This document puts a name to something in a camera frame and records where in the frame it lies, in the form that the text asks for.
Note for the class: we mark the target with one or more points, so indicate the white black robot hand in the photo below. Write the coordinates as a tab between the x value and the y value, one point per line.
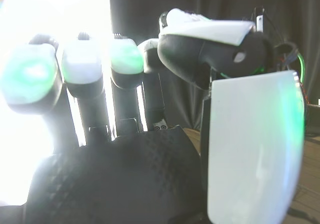
155	174

